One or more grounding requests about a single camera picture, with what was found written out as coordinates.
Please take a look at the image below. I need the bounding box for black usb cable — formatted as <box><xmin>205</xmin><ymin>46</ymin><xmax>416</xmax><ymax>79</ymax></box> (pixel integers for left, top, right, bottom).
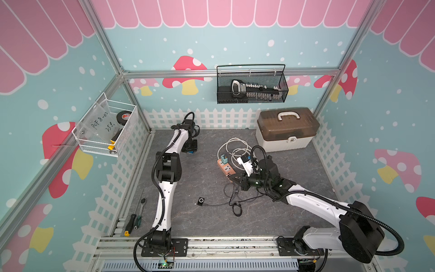
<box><xmin>203</xmin><ymin>181</ymin><xmax>266</xmax><ymax>217</ymax></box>

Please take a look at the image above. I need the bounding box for black mp3 player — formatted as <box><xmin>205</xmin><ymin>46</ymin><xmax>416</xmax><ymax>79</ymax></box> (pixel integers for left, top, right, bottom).
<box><xmin>197</xmin><ymin>197</ymin><xmax>205</xmax><ymax>206</ymax></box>

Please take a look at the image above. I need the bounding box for teal usb charger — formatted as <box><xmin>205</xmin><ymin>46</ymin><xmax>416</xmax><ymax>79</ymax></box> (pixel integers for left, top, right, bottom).
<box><xmin>220</xmin><ymin>155</ymin><xmax>228</xmax><ymax>164</ymax></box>

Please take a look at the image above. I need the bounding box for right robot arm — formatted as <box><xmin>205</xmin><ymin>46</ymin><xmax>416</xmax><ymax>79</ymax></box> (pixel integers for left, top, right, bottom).
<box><xmin>229</xmin><ymin>156</ymin><xmax>405</xmax><ymax>264</ymax></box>

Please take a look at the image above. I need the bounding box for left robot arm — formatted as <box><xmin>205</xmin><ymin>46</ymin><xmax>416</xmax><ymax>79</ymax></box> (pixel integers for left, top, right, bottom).
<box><xmin>138</xmin><ymin>112</ymin><xmax>200</xmax><ymax>256</ymax></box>

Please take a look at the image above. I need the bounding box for orange power strip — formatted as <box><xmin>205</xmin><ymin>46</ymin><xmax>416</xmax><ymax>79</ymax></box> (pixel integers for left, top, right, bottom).
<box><xmin>217</xmin><ymin>159</ymin><xmax>236</xmax><ymax>179</ymax></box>

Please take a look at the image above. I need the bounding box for white storage box brown lid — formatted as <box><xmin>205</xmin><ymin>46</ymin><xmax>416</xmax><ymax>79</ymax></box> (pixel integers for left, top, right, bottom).
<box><xmin>256</xmin><ymin>108</ymin><xmax>320</xmax><ymax>153</ymax></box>

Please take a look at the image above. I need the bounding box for ratchet wrench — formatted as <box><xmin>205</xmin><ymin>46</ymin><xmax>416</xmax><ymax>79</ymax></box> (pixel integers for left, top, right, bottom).
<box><xmin>137</xmin><ymin>198</ymin><xmax>147</xmax><ymax>221</ymax></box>

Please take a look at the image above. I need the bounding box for socket bit set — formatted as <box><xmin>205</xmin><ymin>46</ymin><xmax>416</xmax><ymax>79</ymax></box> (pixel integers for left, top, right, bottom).
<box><xmin>230</xmin><ymin>80</ymin><xmax>283</xmax><ymax>102</ymax></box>

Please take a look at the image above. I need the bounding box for black tape roll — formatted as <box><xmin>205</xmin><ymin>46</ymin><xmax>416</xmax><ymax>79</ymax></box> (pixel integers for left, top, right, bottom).
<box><xmin>116</xmin><ymin>111</ymin><xmax>132</xmax><ymax>126</ymax></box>

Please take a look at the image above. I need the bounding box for yellow black screwdriver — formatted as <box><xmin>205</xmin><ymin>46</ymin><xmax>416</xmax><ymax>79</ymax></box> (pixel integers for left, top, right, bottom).
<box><xmin>124</xmin><ymin>214</ymin><xmax>137</xmax><ymax>237</ymax></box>

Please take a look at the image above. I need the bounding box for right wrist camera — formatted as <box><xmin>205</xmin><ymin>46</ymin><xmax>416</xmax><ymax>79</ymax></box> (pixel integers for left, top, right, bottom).
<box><xmin>237</xmin><ymin>155</ymin><xmax>254</xmax><ymax>176</ymax></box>

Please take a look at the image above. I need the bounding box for white power strip cord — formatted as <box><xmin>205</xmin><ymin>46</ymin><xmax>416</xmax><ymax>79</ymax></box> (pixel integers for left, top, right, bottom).
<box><xmin>216</xmin><ymin>137</ymin><xmax>259</xmax><ymax>169</ymax></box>

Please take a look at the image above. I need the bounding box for black wire mesh basket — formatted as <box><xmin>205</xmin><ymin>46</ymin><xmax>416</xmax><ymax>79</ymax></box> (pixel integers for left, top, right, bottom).
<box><xmin>216</xmin><ymin>64</ymin><xmax>288</xmax><ymax>104</ymax></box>

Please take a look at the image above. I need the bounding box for clear acrylic wall bin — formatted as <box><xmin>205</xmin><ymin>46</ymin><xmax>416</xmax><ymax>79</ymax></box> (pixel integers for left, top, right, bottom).
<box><xmin>72</xmin><ymin>93</ymin><xmax>139</xmax><ymax>157</ymax></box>

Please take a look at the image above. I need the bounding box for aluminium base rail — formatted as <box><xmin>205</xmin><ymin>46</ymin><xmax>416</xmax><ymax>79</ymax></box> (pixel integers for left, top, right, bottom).
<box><xmin>91</xmin><ymin>236</ymin><xmax>375</xmax><ymax>272</ymax></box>

